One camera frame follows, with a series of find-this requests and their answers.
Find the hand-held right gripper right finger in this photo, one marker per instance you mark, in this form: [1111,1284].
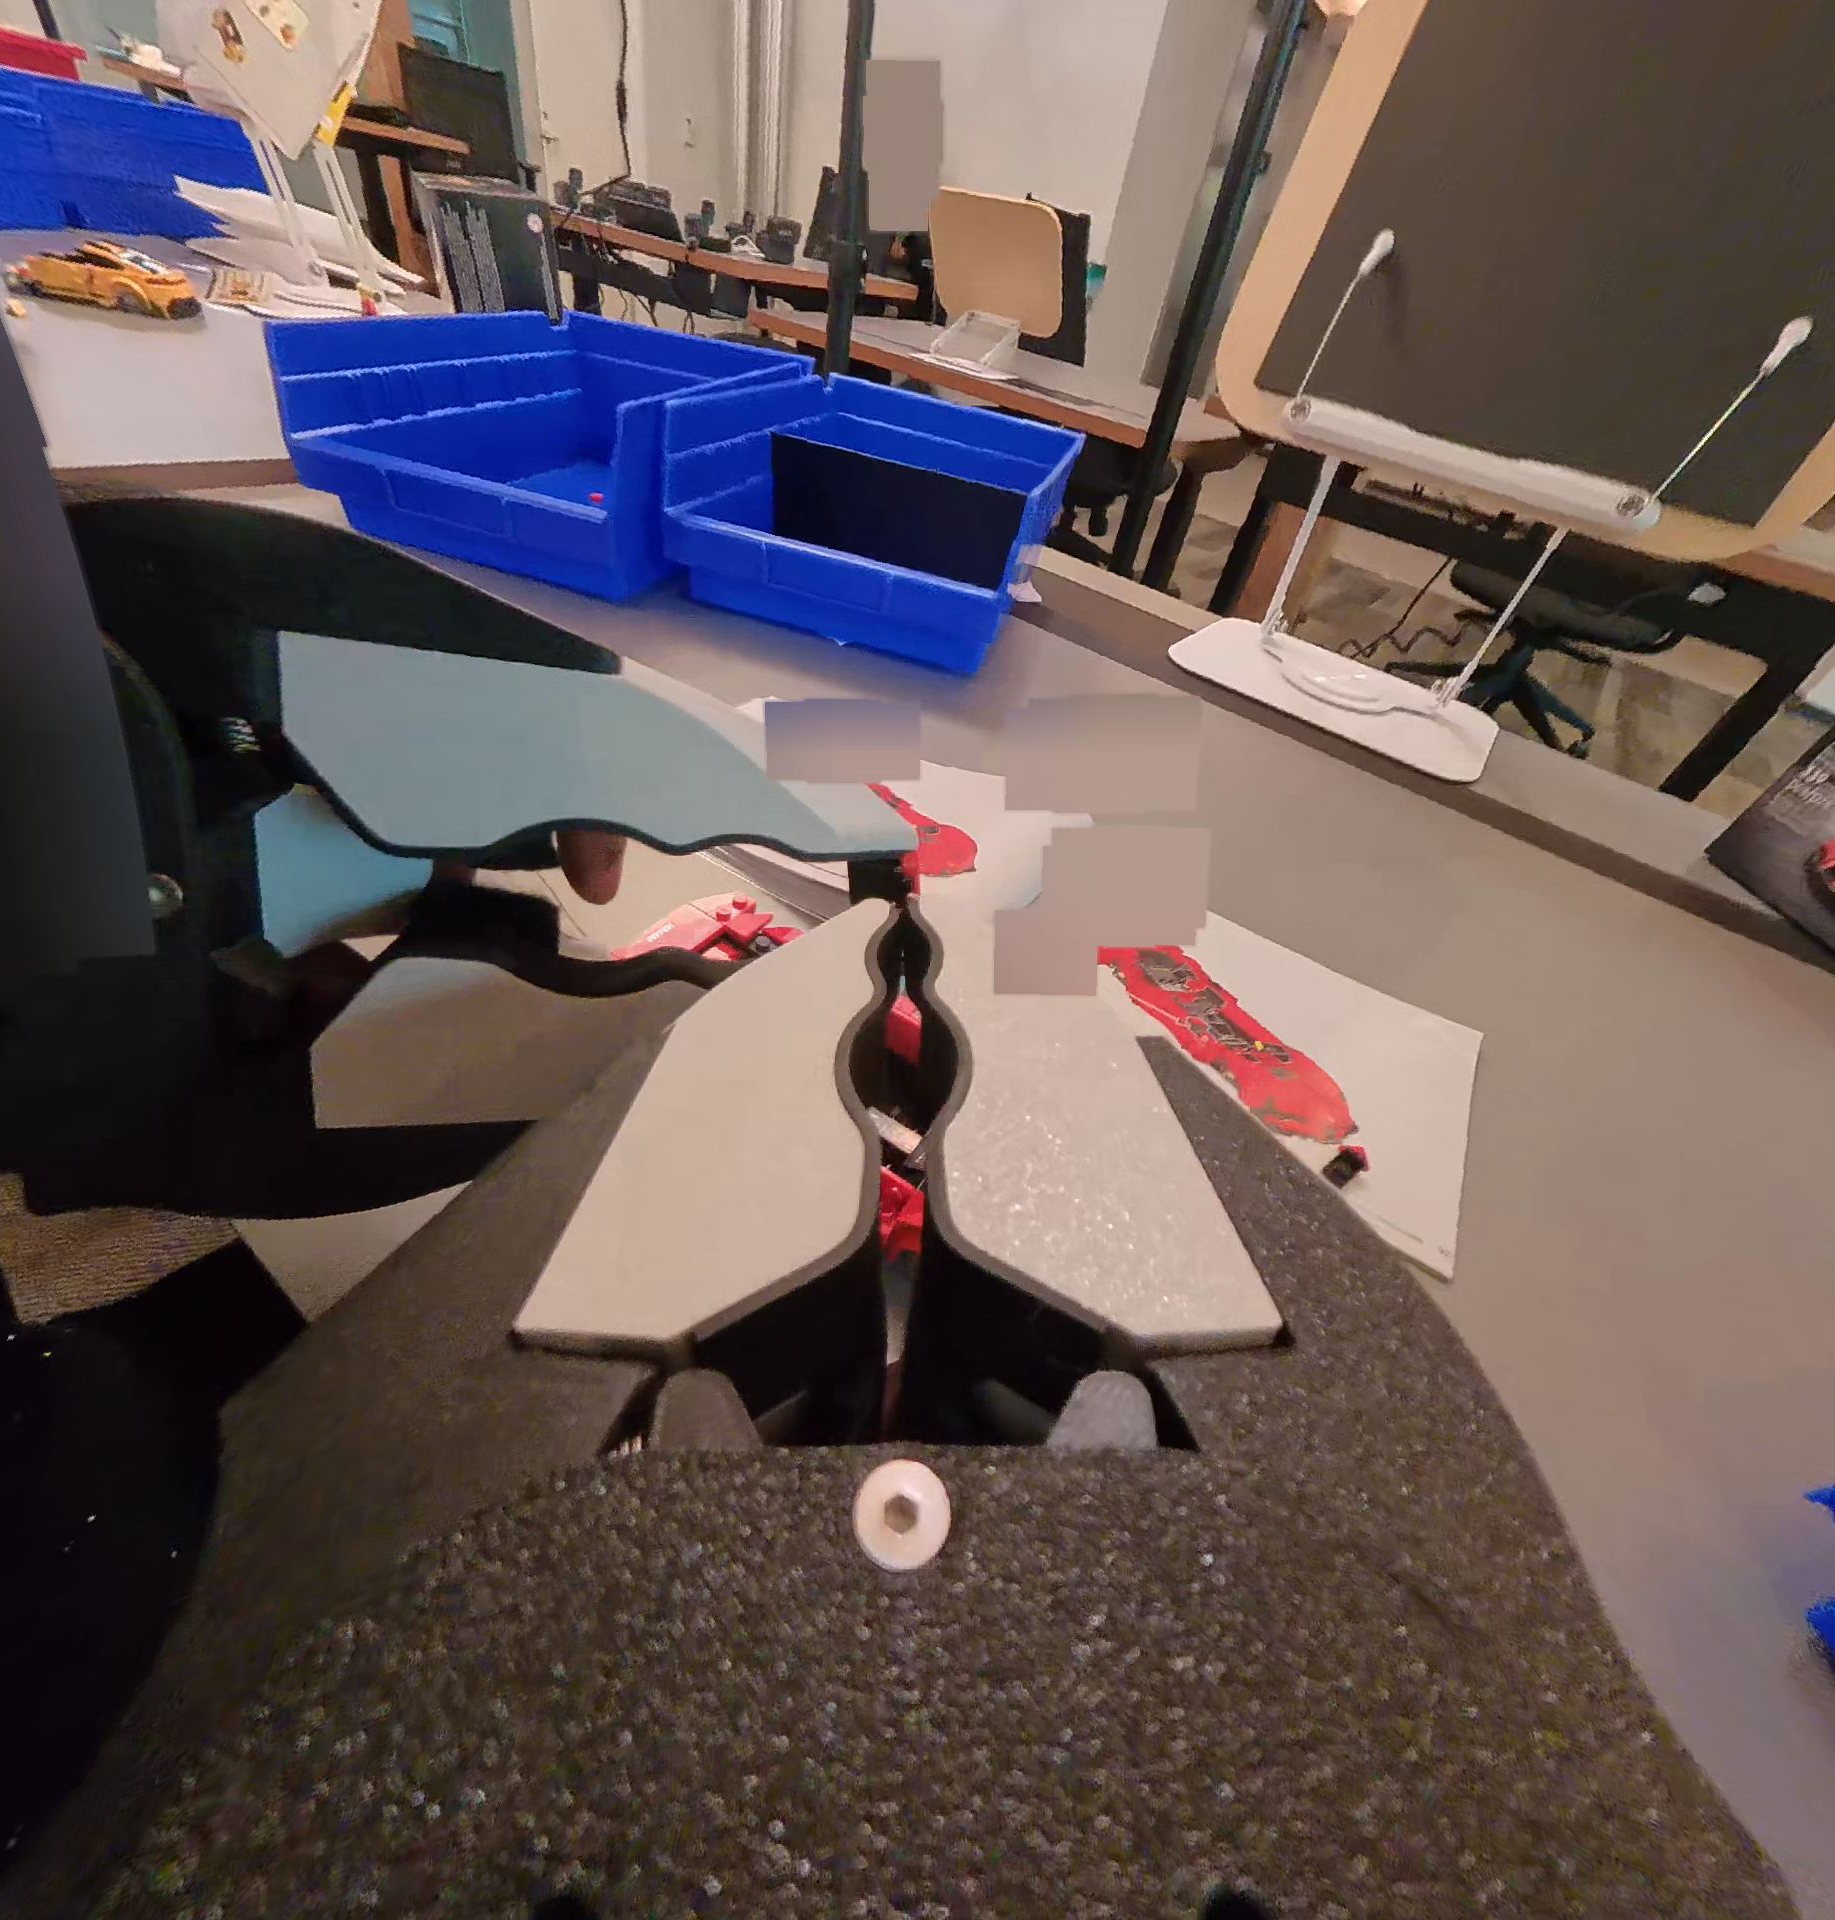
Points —
[1097,1200]

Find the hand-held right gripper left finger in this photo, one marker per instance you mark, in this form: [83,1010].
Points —
[693,1200]

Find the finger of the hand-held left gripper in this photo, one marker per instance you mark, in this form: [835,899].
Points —
[467,1050]
[527,735]

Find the red lego car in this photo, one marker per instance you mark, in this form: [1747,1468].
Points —
[693,938]

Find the black lego piece red tip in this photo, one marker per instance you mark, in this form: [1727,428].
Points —
[1347,1166]

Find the lego instruction booklet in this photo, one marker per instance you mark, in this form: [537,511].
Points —
[1382,1126]

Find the yellow lego car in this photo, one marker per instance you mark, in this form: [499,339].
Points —
[108,276]

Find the lego set box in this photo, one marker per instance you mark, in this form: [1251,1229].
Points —
[1816,840]

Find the person's left hand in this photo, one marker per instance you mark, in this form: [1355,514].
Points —
[591,871]

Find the black cardboard box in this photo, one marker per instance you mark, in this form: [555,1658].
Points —
[483,246]

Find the clear plastic holder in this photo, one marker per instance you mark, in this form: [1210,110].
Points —
[977,336]

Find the long brown desk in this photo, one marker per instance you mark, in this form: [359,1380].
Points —
[1037,392]

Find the black tripod pole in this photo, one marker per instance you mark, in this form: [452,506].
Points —
[853,181]
[1242,226]

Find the beige wooden chair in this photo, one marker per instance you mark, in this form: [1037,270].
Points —
[992,246]

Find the clear stand with papers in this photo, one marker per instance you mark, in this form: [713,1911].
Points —
[272,75]

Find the stack of blue bins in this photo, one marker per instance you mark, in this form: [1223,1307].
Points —
[93,151]

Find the black office chair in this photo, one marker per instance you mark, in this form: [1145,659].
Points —
[1545,616]

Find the red plastic bin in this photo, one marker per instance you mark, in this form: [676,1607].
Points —
[18,57]

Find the dark board beige rim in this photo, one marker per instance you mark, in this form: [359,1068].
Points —
[1576,181]

